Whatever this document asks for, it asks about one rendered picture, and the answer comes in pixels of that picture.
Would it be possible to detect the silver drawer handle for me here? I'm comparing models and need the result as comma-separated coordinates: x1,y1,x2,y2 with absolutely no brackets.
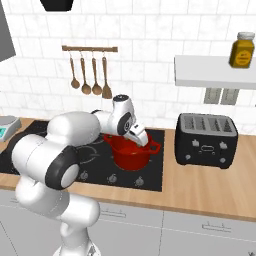
201,222,233,234
100,208,128,218

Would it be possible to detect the grey kitchen scale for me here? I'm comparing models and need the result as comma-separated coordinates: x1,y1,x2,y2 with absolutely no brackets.
0,115,23,143

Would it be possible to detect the small wooden spoon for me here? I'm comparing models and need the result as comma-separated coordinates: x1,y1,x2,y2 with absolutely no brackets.
69,50,81,90

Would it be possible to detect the wooden ladle spoon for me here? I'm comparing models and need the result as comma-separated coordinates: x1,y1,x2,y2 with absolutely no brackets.
90,51,103,97

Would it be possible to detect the black hob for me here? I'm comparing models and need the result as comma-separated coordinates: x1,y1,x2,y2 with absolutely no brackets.
0,119,166,193

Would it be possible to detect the grey hob knob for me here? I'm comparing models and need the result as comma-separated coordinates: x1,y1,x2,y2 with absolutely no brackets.
78,170,90,182
106,173,119,185
133,176,146,188

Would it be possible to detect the grey range hood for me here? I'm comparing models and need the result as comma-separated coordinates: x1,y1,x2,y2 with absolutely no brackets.
0,0,17,63

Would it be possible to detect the black toaster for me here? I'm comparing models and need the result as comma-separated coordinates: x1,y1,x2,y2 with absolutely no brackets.
174,112,239,170

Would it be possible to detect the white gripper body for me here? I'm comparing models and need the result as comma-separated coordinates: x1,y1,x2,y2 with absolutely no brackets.
125,122,150,148

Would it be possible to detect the grey wall socket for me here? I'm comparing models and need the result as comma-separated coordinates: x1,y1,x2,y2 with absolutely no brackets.
220,88,240,106
203,87,223,105

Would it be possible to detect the wooden spatula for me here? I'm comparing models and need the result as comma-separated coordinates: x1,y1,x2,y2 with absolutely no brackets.
101,51,113,100

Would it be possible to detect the white wall shelf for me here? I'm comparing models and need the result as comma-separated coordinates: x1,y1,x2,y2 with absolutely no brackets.
174,54,256,91

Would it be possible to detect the amber jar with white lid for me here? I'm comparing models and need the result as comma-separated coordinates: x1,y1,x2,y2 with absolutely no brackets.
228,31,256,70

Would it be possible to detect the red pot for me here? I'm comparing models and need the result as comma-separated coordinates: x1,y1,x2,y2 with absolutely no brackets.
102,131,162,172

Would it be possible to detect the grey drawer front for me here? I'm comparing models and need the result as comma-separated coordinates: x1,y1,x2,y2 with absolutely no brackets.
161,210,256,243
89,200,165,230
0,189,22,209

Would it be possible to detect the wooden utensil rail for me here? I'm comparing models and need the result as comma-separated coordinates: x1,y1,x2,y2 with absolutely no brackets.
61,45,119,54

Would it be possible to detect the long wooden spoon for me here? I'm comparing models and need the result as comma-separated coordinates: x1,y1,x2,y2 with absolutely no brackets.
79,50,92,96

